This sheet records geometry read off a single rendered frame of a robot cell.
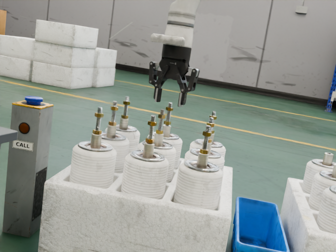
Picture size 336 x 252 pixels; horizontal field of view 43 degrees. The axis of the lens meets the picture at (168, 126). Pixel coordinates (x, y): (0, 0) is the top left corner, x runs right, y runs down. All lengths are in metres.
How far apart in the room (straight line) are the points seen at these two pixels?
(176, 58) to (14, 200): 0.52
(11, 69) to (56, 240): 3.21
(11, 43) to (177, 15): 3.11
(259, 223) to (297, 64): 4.96
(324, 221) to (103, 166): 0.47
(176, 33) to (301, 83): 5.03
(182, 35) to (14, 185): 0.54
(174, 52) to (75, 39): 2.67
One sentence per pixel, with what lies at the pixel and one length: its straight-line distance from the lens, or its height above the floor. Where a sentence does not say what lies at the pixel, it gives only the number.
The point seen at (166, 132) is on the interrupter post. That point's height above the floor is 0.26.
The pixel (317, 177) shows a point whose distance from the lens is 1.04.
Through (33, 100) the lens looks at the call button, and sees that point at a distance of 1.01.
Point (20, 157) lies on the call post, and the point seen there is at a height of 0.19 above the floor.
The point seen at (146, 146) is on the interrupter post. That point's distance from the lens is 0.90.
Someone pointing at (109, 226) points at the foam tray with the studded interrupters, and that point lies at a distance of 0.90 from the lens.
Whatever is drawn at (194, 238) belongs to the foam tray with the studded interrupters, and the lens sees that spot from 0.88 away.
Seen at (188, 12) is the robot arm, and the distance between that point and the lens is 1.09.
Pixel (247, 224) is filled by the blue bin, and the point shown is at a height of 0.05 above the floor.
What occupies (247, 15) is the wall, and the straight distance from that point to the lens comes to 6.19.
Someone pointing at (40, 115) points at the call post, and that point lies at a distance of 0.99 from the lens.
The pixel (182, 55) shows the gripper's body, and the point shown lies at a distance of 1.09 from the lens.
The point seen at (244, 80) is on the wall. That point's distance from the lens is 6.15.
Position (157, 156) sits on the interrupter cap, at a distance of 0.92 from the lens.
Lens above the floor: 0.49
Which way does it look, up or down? 11 degrees down
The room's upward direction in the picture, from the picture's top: 8 degrees clockwise
